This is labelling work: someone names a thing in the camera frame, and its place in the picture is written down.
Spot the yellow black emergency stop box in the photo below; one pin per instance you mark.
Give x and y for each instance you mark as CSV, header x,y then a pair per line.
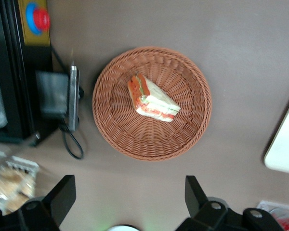
x,y
36,36

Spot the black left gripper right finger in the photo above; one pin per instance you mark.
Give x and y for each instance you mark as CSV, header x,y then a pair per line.
x,y
195,195

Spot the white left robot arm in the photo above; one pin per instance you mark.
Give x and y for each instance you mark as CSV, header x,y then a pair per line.
x,y
122,228

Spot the brown round wicker basket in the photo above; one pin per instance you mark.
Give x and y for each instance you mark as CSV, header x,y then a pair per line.
x,y
125,134

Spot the clear acrylic bottle rack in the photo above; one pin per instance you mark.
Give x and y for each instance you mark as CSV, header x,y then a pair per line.
x,y
267,207

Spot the triangular sandwich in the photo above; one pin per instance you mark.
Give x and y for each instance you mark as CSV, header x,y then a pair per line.
x,y
156,96

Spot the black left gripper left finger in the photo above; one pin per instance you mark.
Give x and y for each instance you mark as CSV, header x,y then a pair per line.
x,y
62,192

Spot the cream rectangular tray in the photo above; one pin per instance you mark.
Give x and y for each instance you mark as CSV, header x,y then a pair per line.
x,y
286,144

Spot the clear bag of brown snacks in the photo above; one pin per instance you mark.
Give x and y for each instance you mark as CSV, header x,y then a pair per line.
x,y
9,179

